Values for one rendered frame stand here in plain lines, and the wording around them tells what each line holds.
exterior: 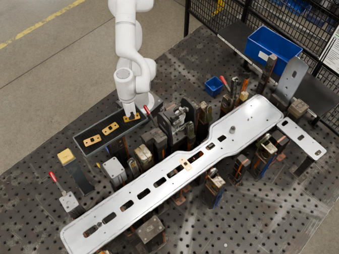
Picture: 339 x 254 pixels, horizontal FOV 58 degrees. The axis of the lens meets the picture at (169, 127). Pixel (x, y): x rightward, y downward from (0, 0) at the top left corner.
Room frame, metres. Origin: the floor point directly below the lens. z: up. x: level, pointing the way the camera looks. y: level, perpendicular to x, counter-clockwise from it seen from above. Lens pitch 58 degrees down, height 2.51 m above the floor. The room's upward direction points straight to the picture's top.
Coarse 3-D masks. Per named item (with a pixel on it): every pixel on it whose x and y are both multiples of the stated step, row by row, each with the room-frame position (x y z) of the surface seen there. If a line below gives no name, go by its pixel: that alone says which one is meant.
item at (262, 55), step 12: (252, 36) 1.52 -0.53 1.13; (264, 36) 1.57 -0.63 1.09; (276, 36) 1.52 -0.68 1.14; (252, 48) 1.45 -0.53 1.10; (264, 48) 1.39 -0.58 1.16; (276, 48) 1.50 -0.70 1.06; (288, 48) 1.45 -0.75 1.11; (300, 48) 1.40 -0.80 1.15; (264, 60) 1.37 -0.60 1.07; (276, 60) 1.32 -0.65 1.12; (288, 60) 1.41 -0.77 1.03; (276, 72) 1.30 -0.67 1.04
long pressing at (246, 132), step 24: (240, 120) 0.97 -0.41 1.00; (264, 120) 0.97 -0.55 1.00; (216, 144) 0.81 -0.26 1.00; (240, 144) 0.81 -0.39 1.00; (168, 168) 0.67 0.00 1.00; (192, 168) 0.67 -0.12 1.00; (120, 192) 0.54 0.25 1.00; (168, 192) 0.54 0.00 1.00; (96, 216) 0.42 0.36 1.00; (120, 216) 0.42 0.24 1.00; (72, 240) 0.30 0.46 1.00; (96, 240) 0.30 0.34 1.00
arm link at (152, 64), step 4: (148, 60) 1.23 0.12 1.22; (152, 60) 1.24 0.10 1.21; (132, 64) 1.21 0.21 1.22; (136, 64) 1.21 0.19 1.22; (148, 64) 1.21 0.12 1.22; (152, 64) 1.21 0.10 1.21; (132, 68) 1.19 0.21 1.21; (136, 68) 1.19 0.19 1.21; (152, 68) 1.19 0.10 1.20; (156, 68) 1.21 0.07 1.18; (136, 72) 1.17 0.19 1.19; (140, 72) 1.17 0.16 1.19; (152, 72) 1.18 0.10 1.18; (156, 72) 1.21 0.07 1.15; (152, 76) 1.17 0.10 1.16
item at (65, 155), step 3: (66, 150) 0.69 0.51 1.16; (69, 150) 0.70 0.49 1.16; (60, 153) 0.68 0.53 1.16; (63, 153) 0.68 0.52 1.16; (66, 153) 0.68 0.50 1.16; (69, 153) 0.68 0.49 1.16; (60, 156) 0.66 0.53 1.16; (63, 156) 0.66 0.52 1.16; (66, 156) 0.66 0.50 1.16; (69, 156) 0.66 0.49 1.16; (72, 156) 0.66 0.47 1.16; (60, 159) 0.65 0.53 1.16; (63, 159) 0.65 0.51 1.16; (66, 159) 0.65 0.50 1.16; (69, 159) 0.65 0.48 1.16; (63, 162) 0.63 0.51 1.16
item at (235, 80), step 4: (232, 80) 1.10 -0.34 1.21; (236, 80) 1.11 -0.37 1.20; (232, 84) 1.09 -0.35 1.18; (236, 84) 1.10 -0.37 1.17; (240, 84) 1.08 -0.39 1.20; (232, 88) 1.09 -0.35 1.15; (236, 88) 1.10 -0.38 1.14; (232, 92) 1.08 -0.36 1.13; (236, 92) 1.09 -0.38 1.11; (232, 96) 1.07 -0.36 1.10; (236, 96) 1.09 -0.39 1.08
